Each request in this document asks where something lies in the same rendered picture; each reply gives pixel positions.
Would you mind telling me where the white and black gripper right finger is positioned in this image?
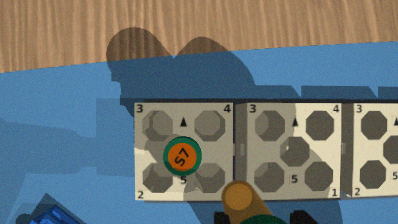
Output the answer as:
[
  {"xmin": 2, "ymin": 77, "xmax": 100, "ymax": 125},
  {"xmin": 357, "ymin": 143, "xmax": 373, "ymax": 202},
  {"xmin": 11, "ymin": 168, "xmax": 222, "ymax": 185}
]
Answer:
[{"xmin": 289, "ymin": 210, "xmax": 318, "ymax": 224}]

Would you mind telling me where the blue tube rack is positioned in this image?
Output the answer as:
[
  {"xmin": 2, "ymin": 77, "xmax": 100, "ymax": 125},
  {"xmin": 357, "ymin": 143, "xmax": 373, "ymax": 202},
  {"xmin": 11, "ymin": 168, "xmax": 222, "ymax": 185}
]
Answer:
[{"xmin": 30, "ymin": 205, "xmax": 81, "ymax": 224}]

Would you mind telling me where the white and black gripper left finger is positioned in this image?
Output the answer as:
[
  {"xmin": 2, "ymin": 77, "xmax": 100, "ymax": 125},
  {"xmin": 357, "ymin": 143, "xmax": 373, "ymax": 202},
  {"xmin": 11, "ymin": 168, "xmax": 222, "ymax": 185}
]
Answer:
[{"xmin": 214, "ymin": 212, "xmax": 231, "ymax": 224}]

